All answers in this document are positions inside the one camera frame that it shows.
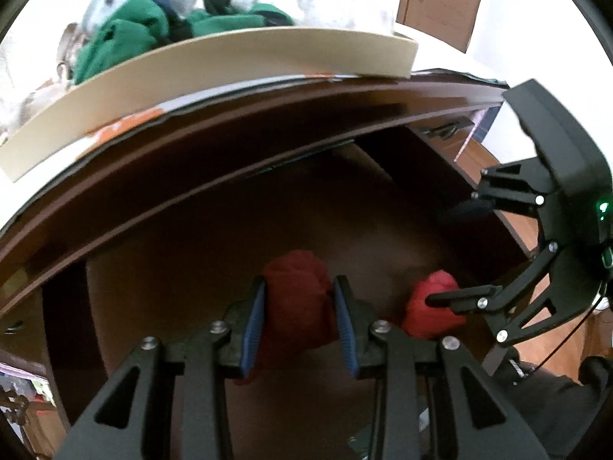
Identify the brown wooden door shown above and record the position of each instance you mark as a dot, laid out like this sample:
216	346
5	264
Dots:
450	21

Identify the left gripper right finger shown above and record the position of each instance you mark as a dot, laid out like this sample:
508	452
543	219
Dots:
363	351

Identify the bright red balled garment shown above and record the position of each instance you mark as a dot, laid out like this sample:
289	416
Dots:
426	322

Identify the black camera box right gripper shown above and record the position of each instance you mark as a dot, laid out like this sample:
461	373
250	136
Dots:
565	153

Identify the white persimmon print table cover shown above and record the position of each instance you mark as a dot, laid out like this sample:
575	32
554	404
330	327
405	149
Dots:
191	105

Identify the person right forearm dark sleeve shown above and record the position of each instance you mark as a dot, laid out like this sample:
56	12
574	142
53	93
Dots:
571	419

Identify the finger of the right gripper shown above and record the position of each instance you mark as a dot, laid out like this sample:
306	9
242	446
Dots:
467	299

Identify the shallow cardboard box tray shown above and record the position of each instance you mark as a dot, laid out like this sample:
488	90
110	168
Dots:
198	64

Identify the dark red balled garment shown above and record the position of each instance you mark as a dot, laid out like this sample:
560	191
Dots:
301	314

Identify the green underwear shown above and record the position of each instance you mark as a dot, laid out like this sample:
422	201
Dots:
141	26

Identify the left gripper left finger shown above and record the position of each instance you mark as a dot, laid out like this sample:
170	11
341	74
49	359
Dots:
244	319

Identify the open wooden drawer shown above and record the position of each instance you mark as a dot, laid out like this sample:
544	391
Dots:
170	399

